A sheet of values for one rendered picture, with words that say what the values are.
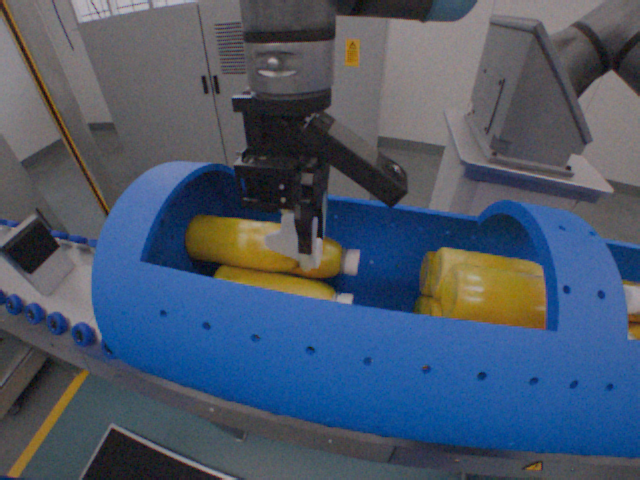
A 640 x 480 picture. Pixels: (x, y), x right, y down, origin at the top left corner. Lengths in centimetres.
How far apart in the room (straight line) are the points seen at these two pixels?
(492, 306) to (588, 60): 51
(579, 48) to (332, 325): 63
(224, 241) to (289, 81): 22
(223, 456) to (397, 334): 128
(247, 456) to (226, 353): 119
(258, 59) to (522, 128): 47
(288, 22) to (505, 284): 29
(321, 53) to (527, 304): 29
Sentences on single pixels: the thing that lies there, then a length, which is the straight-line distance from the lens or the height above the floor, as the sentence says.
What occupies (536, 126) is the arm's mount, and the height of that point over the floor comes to 123.
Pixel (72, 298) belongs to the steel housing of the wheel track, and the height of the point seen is 93.
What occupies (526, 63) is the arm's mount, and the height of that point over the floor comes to 133.
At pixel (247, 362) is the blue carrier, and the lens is 24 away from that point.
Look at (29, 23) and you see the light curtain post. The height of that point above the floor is 142.
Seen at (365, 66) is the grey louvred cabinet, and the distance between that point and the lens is 172.
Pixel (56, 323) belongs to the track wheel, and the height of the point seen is 97.
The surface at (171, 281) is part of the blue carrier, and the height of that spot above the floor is 120.
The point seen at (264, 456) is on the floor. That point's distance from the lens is 140.
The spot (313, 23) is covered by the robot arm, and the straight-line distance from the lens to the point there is 23.
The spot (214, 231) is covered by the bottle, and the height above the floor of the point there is 113.
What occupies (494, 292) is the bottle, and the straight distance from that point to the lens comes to 30.
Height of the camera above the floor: 138
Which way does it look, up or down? 44 degrees down
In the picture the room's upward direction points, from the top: straight up
